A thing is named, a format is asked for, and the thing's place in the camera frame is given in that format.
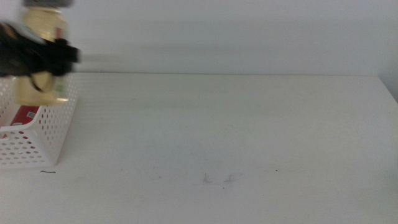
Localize red soda can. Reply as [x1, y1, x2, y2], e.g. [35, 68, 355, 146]
[1, 105, 41, 139]

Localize white perforated plastic basket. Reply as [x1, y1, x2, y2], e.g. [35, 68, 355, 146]
[0, 73, 78, 170]

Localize yellow tea bottle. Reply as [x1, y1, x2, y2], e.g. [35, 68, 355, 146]
[14, 0, 75, 106]

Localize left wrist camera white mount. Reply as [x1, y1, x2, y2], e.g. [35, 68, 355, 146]
[7, 21, 46, 44]

